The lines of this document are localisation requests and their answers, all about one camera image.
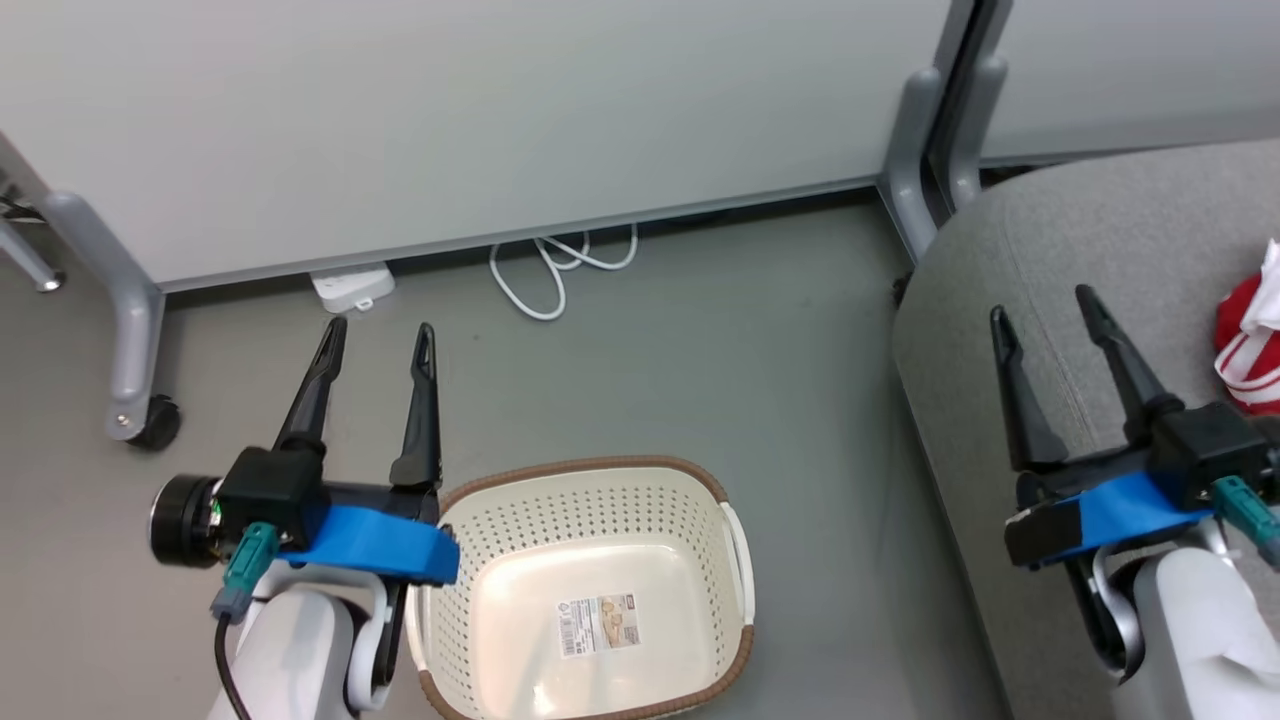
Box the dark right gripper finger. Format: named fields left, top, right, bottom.
left=1075, top=285, right=1186, bottom=451
left=990, top=305, right=1071, bottom=474

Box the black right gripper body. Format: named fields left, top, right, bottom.
left=1018, top=400, right=1280, bottom=506

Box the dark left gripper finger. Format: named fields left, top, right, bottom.
left=388, top=322, right=444, bottom=491
left=272, top=317, right=349, bottom=456

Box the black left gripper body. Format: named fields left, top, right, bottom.
left=148, top=447, right=441, bottom=569

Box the red jersey number 23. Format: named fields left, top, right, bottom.
left=1215, top=272, right=1280, bottom=416

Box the grey fabric sofa seat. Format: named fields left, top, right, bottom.
left=893, top=140, right=1280, bottom=720

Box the cream perforated laundry basket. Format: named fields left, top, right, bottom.
left=405, top=455, right=758, bottom=720

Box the paper label in basket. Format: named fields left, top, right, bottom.
left=557, top=594, right=641, bottom=659

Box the white plastic floor box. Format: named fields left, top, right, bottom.
left=310, top=262, right=396, bottom=314

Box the grey partition leg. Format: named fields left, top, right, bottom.
left=40, top=192, right=166, bottom=443
left=945, top=55, right=1009, bottom=211
left=878, top=68, right=946, bottom=263

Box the wide white partition panel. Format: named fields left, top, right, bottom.
left=0, top=0, right=976, bottom=293

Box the narrow white partition panel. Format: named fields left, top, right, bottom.
left=975, top=0, right=1280, bottom=166

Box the teal right cable connector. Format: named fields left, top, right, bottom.
left=1212, top=475, right=1280, bottom=571

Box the teal cable connector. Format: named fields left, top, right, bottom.
left=1212, top=475, right=1280, bottom=571
left=210, top=522, right=281, bottom=623

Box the teal left cable connector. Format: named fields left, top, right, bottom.
left=210, top=522, right=281, bottom=623

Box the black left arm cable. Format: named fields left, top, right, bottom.
left=213, top=615, right=251, bottom=720

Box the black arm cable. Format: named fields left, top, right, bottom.
left=1065, top=555, right=1126, bottom=686
left=213, top=615, right=251, bottom=720

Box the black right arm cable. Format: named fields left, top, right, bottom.
left=1065, top=555, right=1126, bottom=686

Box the looped white floor cable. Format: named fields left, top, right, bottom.
left=488, top=225, right=639, bottom=323

